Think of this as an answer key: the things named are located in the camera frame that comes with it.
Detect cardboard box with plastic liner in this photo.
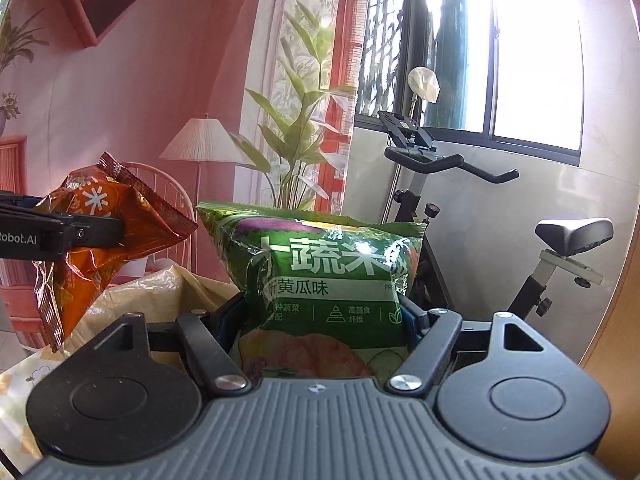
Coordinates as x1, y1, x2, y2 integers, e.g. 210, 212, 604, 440
56, 264, 239, 359

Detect black exercise bike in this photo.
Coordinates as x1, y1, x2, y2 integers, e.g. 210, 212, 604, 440
376, 109, 615, 321

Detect white cloth on pole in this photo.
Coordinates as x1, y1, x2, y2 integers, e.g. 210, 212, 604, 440
408, 66, 440, 103

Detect wooden headboard panel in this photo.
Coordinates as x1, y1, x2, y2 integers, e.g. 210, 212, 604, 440
584, 238, 639, 479

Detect printed room backdrop cloth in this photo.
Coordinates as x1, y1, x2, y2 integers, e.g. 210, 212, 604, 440
0, 0, 374, 351

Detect orange snack bag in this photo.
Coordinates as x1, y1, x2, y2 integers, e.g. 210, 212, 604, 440
34, 152, 196, 350

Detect green vegetable chips bag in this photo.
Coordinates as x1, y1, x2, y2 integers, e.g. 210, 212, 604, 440
198, 202, 425, 382

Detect window with black frame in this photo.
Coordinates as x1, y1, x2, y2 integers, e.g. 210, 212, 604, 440
355, 0, 585, 166

